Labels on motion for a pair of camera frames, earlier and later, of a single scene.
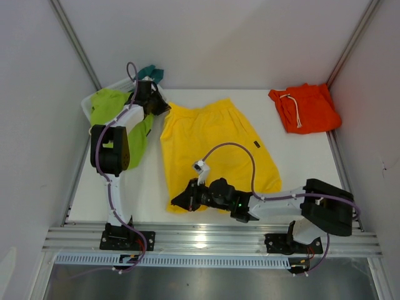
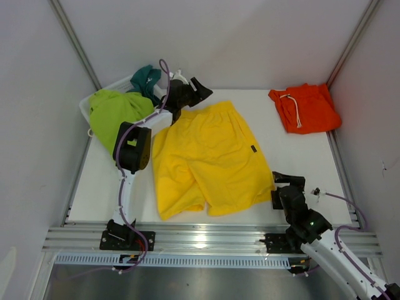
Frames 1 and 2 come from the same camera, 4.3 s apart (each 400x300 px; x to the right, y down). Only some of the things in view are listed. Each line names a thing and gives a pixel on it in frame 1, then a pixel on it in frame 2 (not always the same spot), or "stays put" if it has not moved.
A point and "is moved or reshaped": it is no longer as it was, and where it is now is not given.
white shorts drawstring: [299, 125] stays put
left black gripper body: [158, 106] -> [190, 97]
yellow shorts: [211, 131] is moved or reshaped
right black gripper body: [200, 195] -> [299, 182]
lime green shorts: [105, 105] stays put
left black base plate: [127, 240] stays put
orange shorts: [307, 109] stays put
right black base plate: [279, 243] stays put
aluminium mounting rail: [249, 240] stays put
